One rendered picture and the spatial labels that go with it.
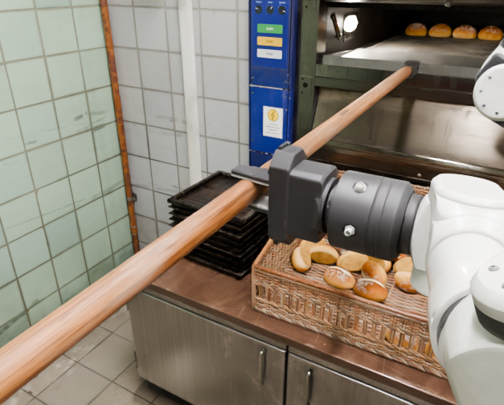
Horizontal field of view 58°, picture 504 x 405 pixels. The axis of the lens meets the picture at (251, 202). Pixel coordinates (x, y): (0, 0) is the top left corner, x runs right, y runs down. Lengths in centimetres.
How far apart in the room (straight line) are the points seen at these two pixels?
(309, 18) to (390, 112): 38
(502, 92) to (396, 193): 30
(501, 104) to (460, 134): 72
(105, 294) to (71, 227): 164
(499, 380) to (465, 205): 20
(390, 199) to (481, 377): 25
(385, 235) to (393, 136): 101
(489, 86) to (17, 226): 159
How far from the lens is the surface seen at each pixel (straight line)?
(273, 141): 160
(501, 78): 73
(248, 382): 145
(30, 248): 193
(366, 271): 141
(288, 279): 119
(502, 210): 42
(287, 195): 51
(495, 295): 23
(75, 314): 37
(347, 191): 48
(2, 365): 35
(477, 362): 25
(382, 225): 47
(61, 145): 190
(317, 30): 149
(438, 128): 145
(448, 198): 42
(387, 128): 147
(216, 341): 142
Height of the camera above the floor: 143
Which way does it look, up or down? 27 degrees down
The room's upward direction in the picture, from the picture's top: straight up
